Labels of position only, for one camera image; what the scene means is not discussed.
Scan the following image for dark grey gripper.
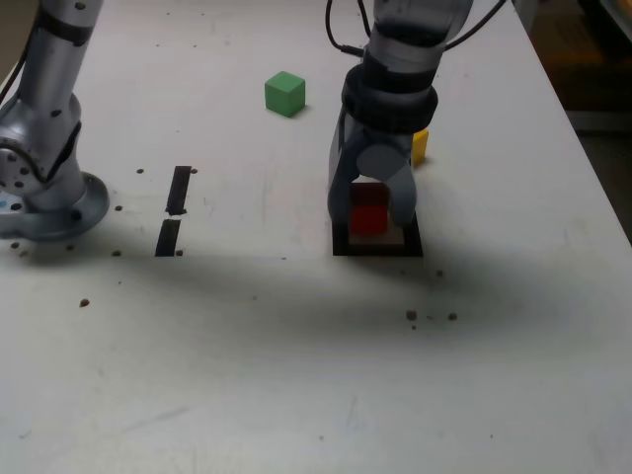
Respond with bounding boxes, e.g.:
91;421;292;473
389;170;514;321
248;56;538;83
326;111;421;231

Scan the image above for yellow cube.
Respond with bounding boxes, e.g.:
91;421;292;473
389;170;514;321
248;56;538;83
411;128;431;168

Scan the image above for red cube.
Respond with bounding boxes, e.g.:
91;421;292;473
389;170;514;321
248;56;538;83
348;182;391;235

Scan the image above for black tape strip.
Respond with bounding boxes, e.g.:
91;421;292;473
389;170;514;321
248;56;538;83
154;165;193;258

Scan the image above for black tape square outline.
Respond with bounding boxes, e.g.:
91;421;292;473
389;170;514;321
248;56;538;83
331;211;425;258

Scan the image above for green cube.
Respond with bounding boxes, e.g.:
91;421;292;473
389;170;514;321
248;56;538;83
264;70;307;119

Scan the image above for black cable with plug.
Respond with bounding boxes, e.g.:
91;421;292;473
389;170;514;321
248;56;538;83
324;0;371;56

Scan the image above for brown cardboard box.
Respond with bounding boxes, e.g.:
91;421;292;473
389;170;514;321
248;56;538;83
530;13;606;65

